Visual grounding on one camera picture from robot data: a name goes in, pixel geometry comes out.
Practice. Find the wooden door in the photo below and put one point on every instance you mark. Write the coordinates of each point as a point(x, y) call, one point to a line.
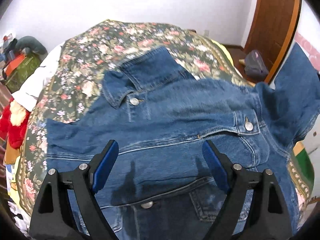
point(272, 31)

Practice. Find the blue denim jacket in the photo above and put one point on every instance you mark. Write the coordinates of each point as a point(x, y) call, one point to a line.
point(160, 115)

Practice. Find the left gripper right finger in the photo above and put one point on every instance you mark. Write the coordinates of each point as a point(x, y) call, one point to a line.
point(254, 207)

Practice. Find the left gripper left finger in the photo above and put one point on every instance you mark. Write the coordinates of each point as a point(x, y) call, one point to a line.
point(66, 207)

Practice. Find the red plush toy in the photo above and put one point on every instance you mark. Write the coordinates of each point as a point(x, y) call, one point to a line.
point(14, 120)

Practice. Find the green box clutter pile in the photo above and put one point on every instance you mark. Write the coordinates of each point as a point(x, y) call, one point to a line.
point(16, 67)

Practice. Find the white folded garment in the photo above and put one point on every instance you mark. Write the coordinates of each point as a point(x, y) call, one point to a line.
point(28, 94)

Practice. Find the grey bag on floor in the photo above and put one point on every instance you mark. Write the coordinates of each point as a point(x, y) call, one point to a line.
point(255, 66)

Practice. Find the floral green bedspread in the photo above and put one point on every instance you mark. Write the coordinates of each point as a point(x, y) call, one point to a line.
point(77, 83)

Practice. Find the grey plush cushion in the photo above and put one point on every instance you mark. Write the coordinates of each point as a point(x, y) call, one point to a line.
point(29, 45)

